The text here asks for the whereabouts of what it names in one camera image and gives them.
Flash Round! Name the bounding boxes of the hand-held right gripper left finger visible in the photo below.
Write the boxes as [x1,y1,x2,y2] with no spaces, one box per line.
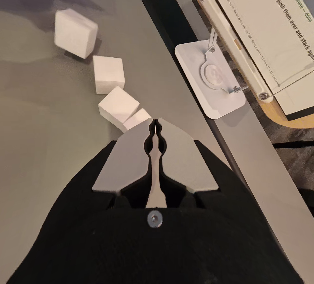
[92,118,157,208]

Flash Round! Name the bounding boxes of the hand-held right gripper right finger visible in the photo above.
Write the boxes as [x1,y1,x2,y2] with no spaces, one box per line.
[156,117,219,207]

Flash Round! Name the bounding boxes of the white hard foam cube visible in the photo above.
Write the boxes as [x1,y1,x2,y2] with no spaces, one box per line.
[98,86,140,130]
[93,56,125,95]
[122,108,152,133]
[54,8,99,59]

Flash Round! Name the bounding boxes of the wooden book stand white base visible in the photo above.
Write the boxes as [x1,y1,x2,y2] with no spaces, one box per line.
[175,0,314,129]

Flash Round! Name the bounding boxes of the printed instruction sheet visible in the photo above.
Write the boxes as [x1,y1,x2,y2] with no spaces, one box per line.
[200,0,314,115]

